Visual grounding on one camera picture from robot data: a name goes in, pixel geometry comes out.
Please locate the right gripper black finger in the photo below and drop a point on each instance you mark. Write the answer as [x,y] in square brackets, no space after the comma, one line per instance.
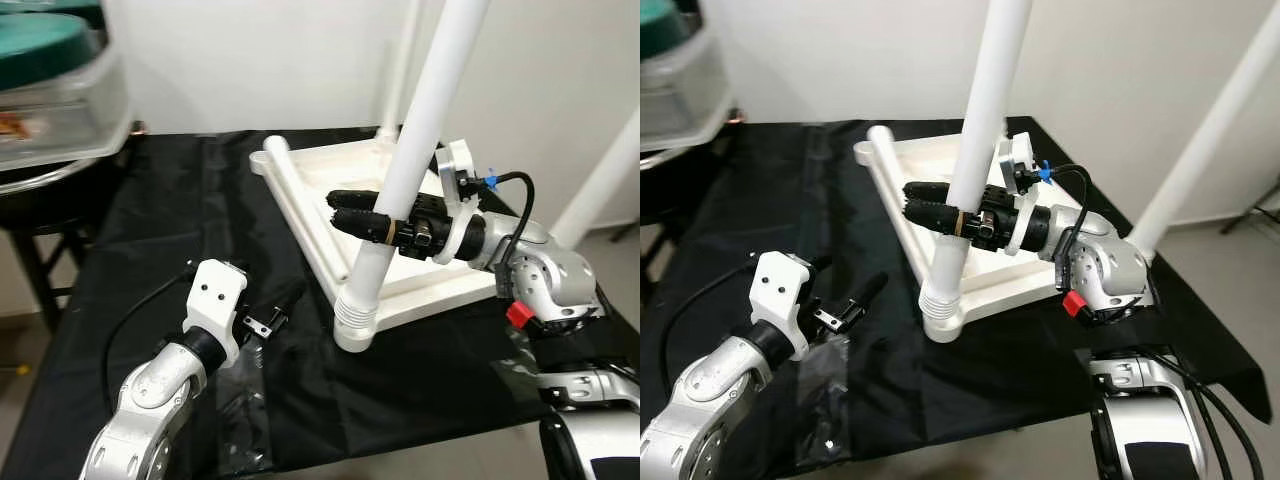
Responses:
[355,198]
[930,215]
[360,225]
[925,190]

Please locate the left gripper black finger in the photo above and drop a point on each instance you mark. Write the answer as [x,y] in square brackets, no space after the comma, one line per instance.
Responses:
[820,263]
[240,266]
[865,293]
[285,298]

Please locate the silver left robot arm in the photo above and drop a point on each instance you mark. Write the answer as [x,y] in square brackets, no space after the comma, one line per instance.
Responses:
[150,390]
[700,400]

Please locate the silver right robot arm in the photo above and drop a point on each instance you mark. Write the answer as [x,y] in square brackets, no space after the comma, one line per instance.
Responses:
[1110,265]
[550,275]

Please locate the white plastic table top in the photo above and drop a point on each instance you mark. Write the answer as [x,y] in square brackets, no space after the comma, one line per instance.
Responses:
[440,285]
[1010,280]

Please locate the clear plastic wrapper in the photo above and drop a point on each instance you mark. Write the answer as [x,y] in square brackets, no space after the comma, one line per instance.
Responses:
[240,400]
[820,390]
[520,370]

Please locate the black metal stool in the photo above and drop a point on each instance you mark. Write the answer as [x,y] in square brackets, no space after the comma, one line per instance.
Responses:
[658,220]
[35,270]

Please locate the black wok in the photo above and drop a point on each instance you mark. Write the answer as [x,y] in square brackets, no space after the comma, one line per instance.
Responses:
[40,195]
[665,160]

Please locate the clear plastic container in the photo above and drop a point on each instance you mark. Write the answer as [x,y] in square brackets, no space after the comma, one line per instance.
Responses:
[680,90]
[60,120]

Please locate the green pot lid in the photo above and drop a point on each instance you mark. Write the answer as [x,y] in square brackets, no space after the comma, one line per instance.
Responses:
[40,45]
[655,25]

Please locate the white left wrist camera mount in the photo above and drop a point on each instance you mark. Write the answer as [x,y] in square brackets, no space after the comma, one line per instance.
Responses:
[220,295]
[785,290]

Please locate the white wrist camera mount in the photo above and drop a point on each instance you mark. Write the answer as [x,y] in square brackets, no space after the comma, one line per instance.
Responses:
[220,295]
[1012,150]
[785,290]
[458,165]

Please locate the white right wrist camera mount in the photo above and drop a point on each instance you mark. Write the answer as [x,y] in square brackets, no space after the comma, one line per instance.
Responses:
[1012,150]
[458,165]

